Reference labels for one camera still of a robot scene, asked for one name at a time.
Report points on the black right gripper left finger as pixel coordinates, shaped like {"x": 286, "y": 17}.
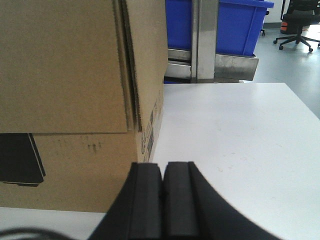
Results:
{"x": 136, "y": 213}

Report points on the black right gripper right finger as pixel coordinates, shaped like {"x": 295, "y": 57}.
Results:
{"x": 194, "y": 210}

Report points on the brown EcoFlow cardboard box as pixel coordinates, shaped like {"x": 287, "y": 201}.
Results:
{"x": 81, "y": 96}

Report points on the blue bin lower middle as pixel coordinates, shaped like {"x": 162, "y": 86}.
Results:
{"x": 239, "y": 23}

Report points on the black office chair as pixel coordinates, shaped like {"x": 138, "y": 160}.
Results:
{"x": 300, "y": 20}

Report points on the steel shelf front rail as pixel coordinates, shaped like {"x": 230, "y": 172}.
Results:
{"x": 226, "y": 68}

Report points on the steel shelf upright post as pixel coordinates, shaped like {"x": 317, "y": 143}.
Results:
{"x": 203, "y": 41}

